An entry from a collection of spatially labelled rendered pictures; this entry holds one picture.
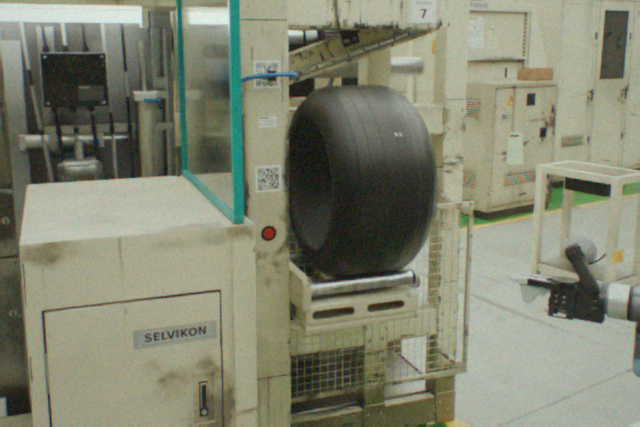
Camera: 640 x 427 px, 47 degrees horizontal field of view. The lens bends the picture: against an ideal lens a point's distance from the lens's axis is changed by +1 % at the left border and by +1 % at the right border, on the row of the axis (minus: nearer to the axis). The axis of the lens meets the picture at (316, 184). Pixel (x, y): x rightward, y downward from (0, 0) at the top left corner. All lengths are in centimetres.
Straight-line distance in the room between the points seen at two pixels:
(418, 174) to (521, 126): 500
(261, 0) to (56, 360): 109
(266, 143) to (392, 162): 35
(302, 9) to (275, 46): 33
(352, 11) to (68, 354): 145
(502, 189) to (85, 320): 581
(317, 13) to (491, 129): 447
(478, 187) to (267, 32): 499
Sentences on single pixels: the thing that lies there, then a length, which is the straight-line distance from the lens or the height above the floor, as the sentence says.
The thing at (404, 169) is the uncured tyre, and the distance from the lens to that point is 197.
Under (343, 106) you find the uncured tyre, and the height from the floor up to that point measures 142.
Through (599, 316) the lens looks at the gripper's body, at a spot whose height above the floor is 101.
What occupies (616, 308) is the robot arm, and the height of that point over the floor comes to 104.
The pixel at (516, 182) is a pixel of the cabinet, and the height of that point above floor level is 32.
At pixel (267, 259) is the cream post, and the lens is 209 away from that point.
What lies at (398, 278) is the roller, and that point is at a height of 91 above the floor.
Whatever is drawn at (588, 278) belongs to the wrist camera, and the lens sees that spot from 170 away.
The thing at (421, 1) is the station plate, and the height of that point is 173.
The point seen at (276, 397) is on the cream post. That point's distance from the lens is 226.
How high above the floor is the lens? 159
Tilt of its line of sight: 11 degrees down
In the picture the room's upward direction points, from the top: straight up
